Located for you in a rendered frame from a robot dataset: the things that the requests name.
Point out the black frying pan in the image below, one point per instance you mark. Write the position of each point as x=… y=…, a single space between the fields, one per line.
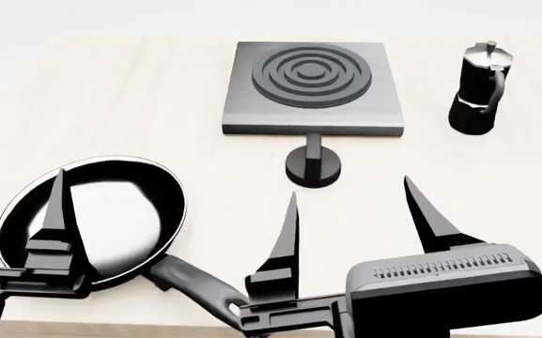
x=120 y=176

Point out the black silver moka pot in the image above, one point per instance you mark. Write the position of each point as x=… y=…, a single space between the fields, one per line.
x=475 y=79

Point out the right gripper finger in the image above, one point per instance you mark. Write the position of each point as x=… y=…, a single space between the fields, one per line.
x=282 y=267
x=428 y=222

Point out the black round stove knob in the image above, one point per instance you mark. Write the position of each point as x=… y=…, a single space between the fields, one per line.
x=314 y=172

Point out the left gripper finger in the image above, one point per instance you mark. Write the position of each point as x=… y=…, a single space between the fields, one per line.
x=54 y=225

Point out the grey square electric stove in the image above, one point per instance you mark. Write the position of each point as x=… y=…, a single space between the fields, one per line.
x=247 y=105

